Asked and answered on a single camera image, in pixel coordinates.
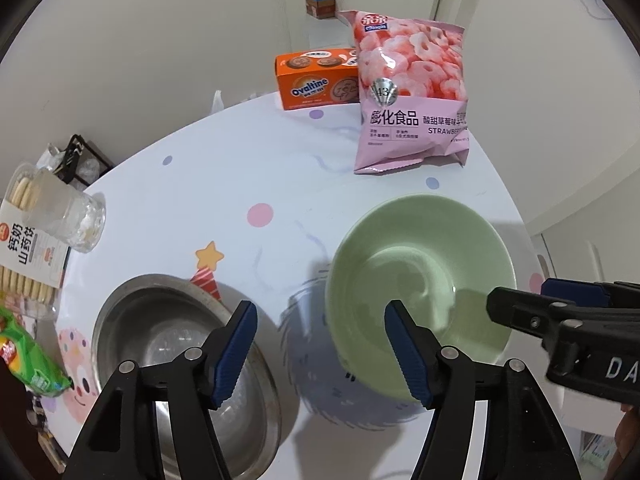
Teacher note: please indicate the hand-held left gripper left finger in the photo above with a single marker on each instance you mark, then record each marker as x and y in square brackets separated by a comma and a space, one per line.
[232, 355]

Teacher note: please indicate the pink snack bag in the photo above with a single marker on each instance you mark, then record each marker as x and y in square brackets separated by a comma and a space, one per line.
[405, 110]

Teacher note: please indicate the person's right hand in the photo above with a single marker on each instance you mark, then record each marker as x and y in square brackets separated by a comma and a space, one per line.
[630, 440]

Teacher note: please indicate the white biscuit package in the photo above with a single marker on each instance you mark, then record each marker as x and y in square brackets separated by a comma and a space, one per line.
[25, 250]

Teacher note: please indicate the clear glass cup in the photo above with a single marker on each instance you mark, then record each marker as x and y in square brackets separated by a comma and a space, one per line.
[70, 210]

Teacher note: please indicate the green chips bag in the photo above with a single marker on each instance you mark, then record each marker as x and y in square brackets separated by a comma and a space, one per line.
[30, 360]

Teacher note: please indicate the white plastic wrapper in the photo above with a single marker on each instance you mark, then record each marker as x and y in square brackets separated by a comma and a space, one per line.
[47, 157]

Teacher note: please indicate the orange biscuit box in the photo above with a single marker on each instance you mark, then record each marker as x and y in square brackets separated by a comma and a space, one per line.
[310, 90]

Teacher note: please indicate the light green ceramic bowl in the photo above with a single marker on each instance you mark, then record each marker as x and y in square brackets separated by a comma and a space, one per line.
[410, 270]

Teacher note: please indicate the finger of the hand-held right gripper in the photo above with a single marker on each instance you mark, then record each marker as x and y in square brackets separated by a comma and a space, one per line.
[570, 290]
[525, 312]

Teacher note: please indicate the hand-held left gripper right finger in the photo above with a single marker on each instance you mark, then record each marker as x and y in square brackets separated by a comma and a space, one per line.
[407, 355]

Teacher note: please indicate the cardboard box with blue top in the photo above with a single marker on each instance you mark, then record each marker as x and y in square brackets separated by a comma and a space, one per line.
[320, 0]

